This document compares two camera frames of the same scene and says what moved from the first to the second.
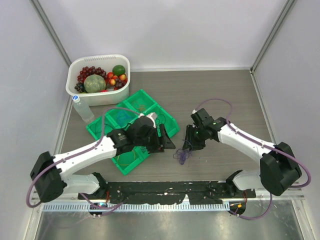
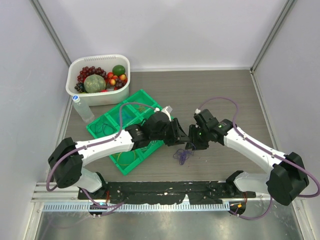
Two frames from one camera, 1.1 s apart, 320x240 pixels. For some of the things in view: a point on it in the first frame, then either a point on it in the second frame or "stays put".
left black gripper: [161, 142] to [176, 130]
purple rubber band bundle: [183, 155] stays put
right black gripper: [195, 145] stays put
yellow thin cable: [128, 164] stays put
